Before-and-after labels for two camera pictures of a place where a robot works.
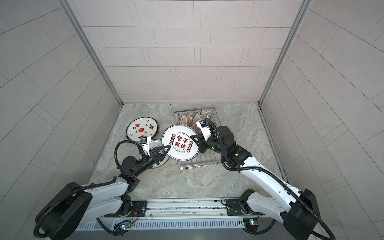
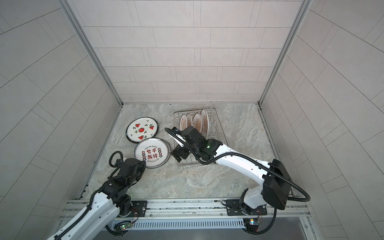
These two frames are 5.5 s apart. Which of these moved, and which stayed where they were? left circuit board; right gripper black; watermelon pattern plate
Moved: right gripper black
Stayed: left circuit board; watermelon pattern plate
